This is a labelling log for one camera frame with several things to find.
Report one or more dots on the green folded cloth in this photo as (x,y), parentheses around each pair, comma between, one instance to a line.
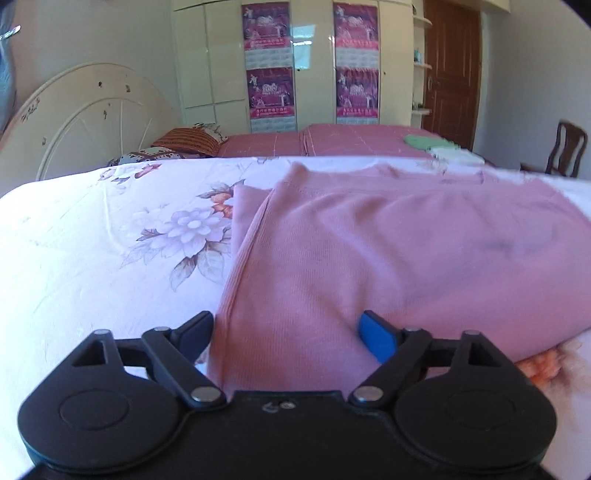
(425,141)

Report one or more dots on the white folded cloth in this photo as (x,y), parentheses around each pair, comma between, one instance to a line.
(457,156)

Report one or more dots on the dark floral pillow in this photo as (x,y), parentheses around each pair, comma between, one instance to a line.
(138,156)

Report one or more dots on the brown wooden door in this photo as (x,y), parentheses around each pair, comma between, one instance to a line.
(452,69)

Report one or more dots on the blue curtain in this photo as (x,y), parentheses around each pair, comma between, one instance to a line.
(8,69)

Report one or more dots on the purple wall poster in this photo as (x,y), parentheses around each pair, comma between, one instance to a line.
(271,97)
(358,94)
(356,27)
(267,27)

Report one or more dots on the pink checked quilt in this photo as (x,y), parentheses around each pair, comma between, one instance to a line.
(332,141)

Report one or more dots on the cream wardrobe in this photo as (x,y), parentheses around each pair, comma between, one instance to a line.
(212,55)

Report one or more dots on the cream corner shelf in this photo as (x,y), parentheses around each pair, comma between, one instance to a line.
(420,87)

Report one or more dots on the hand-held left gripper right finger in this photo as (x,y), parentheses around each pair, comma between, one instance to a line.
(376,334)

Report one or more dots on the white floral bedsheet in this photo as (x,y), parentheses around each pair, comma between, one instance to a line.
(92,258)

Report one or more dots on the orange striped pillow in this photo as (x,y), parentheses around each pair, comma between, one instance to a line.
(189,140)

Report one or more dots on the teal bottle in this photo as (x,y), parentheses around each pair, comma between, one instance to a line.
(418,56)

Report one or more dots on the dark wooden chair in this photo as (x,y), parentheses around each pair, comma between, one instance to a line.
(565,147)

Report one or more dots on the cream round headboard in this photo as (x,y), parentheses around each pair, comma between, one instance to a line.
(92,120)

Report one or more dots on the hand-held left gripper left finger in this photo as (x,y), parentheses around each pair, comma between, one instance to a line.
(196,334)

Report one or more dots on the pink sweater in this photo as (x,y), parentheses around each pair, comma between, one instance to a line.
(369,258)

